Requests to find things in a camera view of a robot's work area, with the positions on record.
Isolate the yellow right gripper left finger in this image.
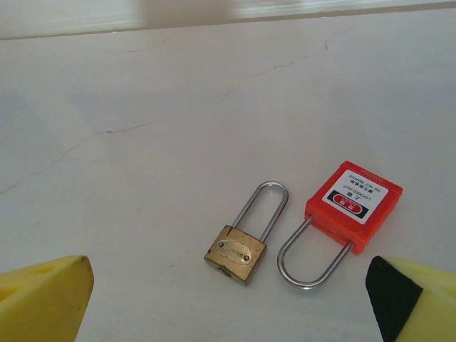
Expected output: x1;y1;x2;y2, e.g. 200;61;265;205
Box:
0;254;95;342

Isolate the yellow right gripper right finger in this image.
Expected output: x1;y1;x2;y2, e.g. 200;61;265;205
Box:
366;254;456;342

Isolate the red safety padlock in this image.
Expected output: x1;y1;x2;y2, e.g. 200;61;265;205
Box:
276;160;405;291

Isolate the brass padlock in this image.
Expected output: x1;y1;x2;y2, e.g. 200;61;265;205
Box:
203;180;290;287

